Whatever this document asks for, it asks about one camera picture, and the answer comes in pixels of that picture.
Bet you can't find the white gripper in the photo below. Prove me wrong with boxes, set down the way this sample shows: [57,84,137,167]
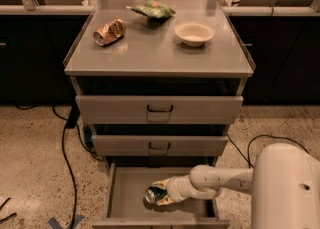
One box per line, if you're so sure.
[152,175,197,206]

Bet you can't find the blue pepsi can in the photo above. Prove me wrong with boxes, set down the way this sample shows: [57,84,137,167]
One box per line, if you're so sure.
[145,186,167,204]

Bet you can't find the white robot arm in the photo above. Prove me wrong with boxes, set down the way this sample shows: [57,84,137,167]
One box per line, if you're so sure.
[145,143,320,229]

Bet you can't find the open bottom grey drawer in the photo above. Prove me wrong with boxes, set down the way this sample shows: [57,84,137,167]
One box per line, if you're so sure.
[92,163,230,229]

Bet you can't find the middle grey drawer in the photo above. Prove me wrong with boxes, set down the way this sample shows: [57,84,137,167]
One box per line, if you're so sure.
[92,135,227,157]

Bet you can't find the grey drawer cabinet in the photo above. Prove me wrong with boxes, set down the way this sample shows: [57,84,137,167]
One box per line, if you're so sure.
[63,0,256,229]

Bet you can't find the top grey drawer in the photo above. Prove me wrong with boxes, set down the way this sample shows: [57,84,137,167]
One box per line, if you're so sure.
[76,95,243,124]

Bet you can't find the crushed gold soda can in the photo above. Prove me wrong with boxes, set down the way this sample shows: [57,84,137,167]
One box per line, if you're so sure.
[93,18,126,47]

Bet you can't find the blue tape on floor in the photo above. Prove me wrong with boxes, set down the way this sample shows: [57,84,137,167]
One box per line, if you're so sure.
[48,215,84,229]

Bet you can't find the white paper bowl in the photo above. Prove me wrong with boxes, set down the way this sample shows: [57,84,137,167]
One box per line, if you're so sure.
[174,21,215,47]

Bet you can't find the green chip bag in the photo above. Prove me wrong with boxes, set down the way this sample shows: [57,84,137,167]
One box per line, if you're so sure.
[127,0,176,19]

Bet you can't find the dark counter cabinets behind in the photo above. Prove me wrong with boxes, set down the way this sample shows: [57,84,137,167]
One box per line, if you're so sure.
[0,14,320,105]

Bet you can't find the black cable left floor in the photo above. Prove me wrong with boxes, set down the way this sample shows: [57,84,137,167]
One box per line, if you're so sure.
[14,104,104,229]

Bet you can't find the black cable floor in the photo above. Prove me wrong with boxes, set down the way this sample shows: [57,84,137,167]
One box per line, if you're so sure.
[226,134,311,169]
[14,104,104,229]

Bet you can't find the black cable right floor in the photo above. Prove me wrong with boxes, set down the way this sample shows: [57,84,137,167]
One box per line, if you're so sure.
[226,134,311,169]

